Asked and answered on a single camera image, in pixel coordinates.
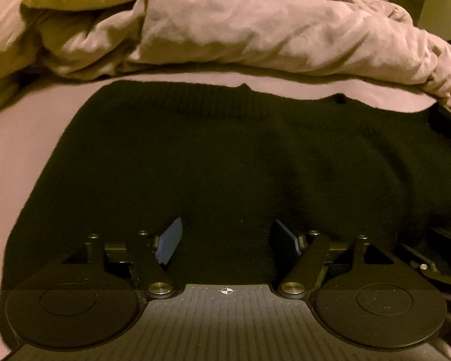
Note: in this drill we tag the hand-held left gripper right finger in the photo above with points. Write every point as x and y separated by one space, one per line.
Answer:
285 238

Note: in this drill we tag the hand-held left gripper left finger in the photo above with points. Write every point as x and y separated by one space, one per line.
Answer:
169 242

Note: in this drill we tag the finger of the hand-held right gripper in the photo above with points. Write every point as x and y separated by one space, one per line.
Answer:
424 267

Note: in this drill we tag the black knit sweater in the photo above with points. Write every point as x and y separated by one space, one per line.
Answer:
210 169

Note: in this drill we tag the crumpled purple duvet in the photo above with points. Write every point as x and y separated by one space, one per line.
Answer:
248 26

